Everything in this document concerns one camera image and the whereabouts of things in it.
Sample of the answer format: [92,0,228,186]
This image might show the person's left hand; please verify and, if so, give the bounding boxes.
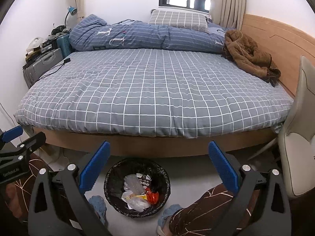
[5,184,24,217]

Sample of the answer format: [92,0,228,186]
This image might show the black charger cable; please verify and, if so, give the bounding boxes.
[37,58,71,80]

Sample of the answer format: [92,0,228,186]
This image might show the brown padded jacket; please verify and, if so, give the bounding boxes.
[223,29,281,87]

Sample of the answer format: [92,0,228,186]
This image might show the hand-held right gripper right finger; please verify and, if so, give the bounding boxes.
[208,141,292,236]

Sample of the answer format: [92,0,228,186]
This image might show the black lined trash bin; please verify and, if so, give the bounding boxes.
[103,157,171,218]

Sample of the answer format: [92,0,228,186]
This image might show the white rounded appliance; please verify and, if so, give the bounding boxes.
[27,37,45,53]

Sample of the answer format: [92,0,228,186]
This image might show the stack of dark boxes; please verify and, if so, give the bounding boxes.
[23,39,59,67]

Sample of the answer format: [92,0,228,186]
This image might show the wooden headboard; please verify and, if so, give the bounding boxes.
[242,13,315,97]

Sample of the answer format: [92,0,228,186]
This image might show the teal suitcase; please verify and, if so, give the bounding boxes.
[57,33,74,57]

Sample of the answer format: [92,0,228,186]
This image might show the blue fuzzy slipper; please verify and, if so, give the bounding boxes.
[157,204,184,229]
[88,195,108,225]

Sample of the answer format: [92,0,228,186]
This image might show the dark brown carton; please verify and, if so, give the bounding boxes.
[136,172,152,188]

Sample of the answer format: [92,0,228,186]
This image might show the clear bubble wrap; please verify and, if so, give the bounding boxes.
[124,174,146,195]

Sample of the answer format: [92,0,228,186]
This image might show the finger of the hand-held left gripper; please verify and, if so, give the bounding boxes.
[0,132,47,165]
[0,125,24,145]

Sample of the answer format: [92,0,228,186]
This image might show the red plastic bag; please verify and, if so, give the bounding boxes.
[145,187,160,204]

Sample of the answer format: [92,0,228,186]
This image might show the blue desk lamp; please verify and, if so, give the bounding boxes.
[64,6,78,29]

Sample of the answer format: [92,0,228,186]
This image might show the blue striped duvet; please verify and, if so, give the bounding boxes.
[69,14,233,54]

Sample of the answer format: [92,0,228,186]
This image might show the grey checked pillow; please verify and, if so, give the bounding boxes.
[148,10,209,32]

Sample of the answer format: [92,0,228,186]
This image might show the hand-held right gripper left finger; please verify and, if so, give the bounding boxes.
[28,141,111,236]

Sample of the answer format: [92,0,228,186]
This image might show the grey checked bed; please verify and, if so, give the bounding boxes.
[15,48,294,158]

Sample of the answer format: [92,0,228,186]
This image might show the black tangled headphones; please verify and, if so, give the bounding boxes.
[51,25,72,35]

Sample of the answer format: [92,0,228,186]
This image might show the grey beige chair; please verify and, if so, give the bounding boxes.
[247,55,315,199]

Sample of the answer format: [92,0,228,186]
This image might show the person's right leg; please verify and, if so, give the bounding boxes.
[169,185,246,236]

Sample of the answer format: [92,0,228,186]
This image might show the grey suitcase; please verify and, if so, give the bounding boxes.
[23,48,65,88]

